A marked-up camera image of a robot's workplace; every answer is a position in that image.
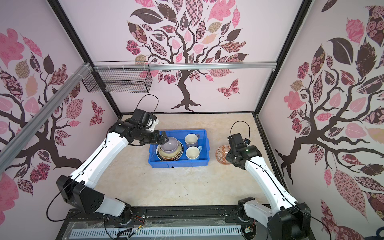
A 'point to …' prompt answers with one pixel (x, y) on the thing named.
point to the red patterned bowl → (221, 154)
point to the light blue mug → (193, 152)
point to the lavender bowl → (170, 146)
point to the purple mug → (191, 139)
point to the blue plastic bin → (183, 162)
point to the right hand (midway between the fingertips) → (232, 156)
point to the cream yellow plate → (171, 156)
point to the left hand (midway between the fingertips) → (160, 142)
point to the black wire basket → (120, 77)
